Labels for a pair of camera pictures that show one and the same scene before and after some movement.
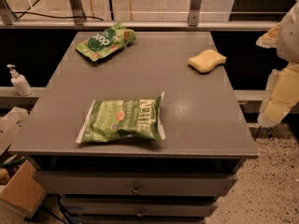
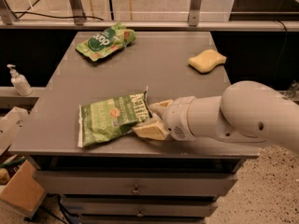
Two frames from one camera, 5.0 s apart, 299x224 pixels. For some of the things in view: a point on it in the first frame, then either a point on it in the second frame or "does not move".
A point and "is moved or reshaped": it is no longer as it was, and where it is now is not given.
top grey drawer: [133, 183] does not move
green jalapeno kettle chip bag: [134, 119] is moved or reshaped
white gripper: [290, 37] -> [175, 117]
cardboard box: [22, 194] does not move
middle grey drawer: [140, 206] does not move
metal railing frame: [194, 21] does not move
